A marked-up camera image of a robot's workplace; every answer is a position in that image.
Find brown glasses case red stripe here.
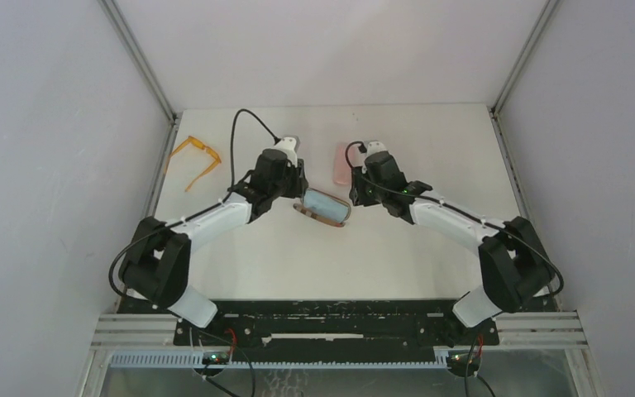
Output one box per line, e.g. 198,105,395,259
293,188,352,227

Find pink glasses case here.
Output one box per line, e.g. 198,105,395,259
332,142,362,187

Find light blue cloth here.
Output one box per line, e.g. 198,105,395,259
302,189,351,223

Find orange translucent sunglasses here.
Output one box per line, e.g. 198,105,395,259
164,136,222,193

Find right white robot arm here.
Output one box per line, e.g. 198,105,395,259
348,141,562,329

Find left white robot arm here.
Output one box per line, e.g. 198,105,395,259
117,148,308,328

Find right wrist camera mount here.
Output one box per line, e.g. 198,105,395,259
360,140,388,157

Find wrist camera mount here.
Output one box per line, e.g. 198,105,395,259
360,140,388,157
273,136,300,167

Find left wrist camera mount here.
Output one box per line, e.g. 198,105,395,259
273,136,300,167

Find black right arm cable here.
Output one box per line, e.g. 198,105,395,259
344,141,565,299

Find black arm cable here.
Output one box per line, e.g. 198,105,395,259
344,141,565,299
107,108,281,299

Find aluminium frame post right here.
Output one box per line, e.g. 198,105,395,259
489,0,562,116

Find aluminium frame post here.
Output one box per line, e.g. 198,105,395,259
98,0,177,124
489,0,562,116

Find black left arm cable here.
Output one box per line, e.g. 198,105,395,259
107,108,281,299

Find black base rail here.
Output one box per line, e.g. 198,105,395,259
172,299,500,364

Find aluminium frame post left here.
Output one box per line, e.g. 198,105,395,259
98,0,177,124

